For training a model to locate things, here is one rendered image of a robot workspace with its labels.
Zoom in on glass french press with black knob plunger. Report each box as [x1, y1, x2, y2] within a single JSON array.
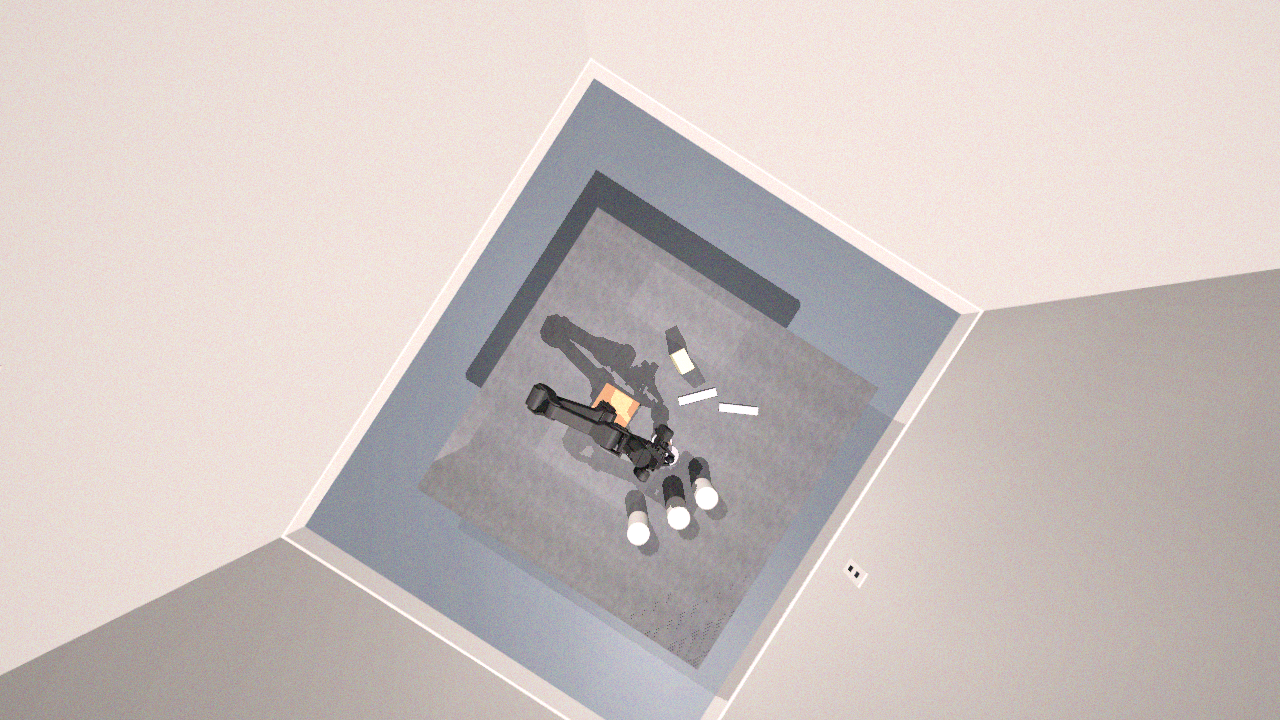
[[652, 436, 678, 465]]

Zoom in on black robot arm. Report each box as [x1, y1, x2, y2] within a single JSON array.
[[525, 383, 667, 470]]

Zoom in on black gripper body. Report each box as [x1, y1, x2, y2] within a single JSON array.
[[634, 424, 675, 482]]

